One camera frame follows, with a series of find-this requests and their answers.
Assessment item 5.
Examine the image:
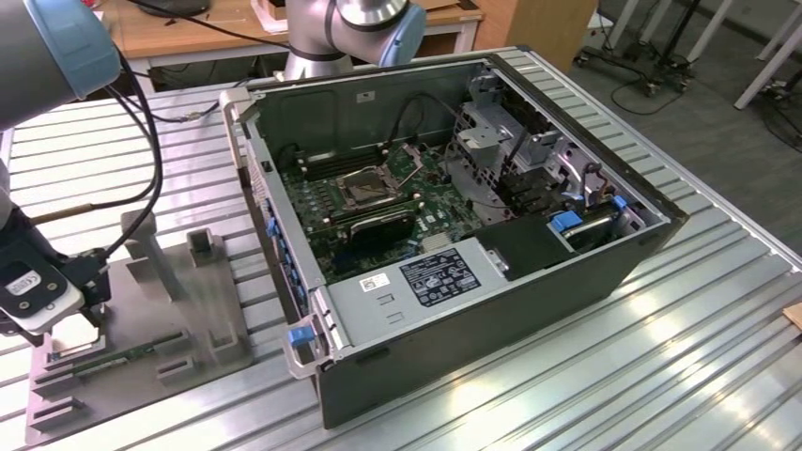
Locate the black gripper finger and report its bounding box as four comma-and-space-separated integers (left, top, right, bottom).
78, 274, 115, 340
0, 321, 47, 350

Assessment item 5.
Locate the silver CPU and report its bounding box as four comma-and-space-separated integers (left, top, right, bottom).
51, 315, 109, 357

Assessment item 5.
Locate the black RAM slot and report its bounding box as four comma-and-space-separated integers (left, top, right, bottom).
300, 157, 389, 179
326, 202, 425, 226
298, 148, 385, 166
324, 197, 422, 222

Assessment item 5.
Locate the CPU socket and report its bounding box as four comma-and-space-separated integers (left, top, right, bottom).
337, 169, 406, 211

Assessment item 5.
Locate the grey parts rack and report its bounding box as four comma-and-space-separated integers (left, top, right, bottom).
23, 208, 258, 446

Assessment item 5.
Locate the green RAM stick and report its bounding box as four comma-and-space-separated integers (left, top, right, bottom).
73, 334, 190, 377

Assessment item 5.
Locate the black wrist connector block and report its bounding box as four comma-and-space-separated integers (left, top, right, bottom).
59, 247, 114, 286

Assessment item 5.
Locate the silver power supply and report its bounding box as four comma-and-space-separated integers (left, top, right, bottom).
325, 237, 513, 349

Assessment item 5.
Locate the green motherboard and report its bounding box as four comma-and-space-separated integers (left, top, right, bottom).
278, 140, 504, 278

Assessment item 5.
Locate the thin locking lever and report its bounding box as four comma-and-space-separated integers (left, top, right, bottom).
404, 149, 437, 185

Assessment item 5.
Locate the black open PC case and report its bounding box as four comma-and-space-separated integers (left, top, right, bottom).
217, 50, 691, 429

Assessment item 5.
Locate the metal socket cover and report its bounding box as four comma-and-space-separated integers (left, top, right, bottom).
382, 143, 428, 179

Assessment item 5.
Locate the cardboard box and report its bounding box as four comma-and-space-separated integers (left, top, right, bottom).
249, 0, 296, 35

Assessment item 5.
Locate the metal drive cage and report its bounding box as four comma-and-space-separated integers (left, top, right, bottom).
449, 74, 604, 222

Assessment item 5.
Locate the hard disk in blue carrier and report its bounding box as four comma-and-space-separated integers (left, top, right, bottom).
545, 209, 632, 253

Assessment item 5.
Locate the wooden cabinet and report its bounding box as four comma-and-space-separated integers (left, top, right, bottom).
476, 0, 597, 74

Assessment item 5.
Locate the black trolley with castors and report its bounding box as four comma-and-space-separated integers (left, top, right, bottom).
573, 0, 697, 98

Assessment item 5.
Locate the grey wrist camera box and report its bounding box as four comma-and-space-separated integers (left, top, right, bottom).
0, 261, 85, 335

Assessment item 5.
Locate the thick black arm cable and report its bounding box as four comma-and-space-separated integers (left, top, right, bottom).
103, 55, 163, 259

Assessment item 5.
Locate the black looped wire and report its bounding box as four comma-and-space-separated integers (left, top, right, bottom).
382, 93, 469, 146

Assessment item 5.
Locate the black flat wire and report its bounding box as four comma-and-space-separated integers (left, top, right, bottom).
504, 122, 529, 166

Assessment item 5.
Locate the white table frame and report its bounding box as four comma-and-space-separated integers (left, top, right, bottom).
732, 0, 802, 110

